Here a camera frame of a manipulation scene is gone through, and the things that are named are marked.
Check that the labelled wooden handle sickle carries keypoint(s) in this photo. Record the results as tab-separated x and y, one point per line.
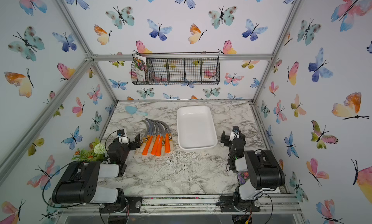
163	142

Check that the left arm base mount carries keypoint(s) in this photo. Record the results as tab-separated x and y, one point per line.
125	205

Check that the white plastic storage tray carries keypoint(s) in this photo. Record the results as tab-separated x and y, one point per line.
195	128

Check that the black wire wall basket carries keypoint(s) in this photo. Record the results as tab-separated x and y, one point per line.
186	69

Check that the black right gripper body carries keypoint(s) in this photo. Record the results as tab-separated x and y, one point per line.
228	143

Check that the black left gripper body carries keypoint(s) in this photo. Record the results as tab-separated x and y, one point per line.
126	149

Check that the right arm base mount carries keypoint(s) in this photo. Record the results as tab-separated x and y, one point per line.
235	204

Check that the light blue plastic trowel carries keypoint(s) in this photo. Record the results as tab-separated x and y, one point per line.
133	110

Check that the potted artificial flowers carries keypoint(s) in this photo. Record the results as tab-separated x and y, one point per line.
96	152

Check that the flower seed packet in basket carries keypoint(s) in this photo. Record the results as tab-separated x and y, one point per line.
140	67

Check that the flower seed packet on table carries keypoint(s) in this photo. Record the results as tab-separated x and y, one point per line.
242	177

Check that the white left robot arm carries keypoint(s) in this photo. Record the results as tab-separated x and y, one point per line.
79	183

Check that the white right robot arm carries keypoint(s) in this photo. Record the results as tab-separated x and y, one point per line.
260	173

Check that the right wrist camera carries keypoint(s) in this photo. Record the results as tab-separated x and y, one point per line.
235	133

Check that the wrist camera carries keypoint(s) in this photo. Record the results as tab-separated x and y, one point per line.
122	137
235	133

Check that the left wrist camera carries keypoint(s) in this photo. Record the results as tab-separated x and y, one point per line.
122	137

